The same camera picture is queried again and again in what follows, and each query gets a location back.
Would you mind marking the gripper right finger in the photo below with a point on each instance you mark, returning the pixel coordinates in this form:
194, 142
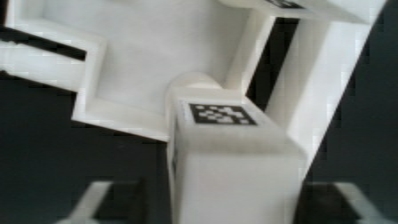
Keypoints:
333, 204

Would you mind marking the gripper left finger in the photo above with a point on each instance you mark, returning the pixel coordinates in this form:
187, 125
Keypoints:
111, 205

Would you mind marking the white chair leg block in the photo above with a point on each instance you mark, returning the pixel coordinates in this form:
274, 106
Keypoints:
235, 160

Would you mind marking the white chair seat part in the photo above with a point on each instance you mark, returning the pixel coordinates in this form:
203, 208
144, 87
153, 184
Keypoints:
214, 73

